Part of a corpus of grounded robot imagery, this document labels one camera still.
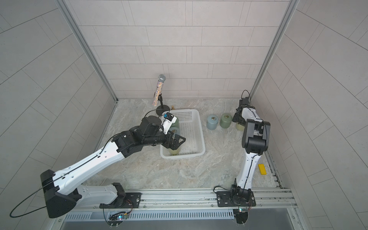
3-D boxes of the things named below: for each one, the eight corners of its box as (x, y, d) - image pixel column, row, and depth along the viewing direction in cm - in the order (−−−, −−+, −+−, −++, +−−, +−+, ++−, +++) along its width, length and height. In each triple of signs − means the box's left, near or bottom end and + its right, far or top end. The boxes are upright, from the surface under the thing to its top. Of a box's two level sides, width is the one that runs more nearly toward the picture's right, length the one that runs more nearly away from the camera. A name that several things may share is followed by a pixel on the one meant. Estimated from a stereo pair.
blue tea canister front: (206, 129, 100) (207, 122, 94) (206, 122, 104) (207, 115, 97) (216, 129, 100) (218, 122, 94) (215, 122, 104) (217, 115, 98)
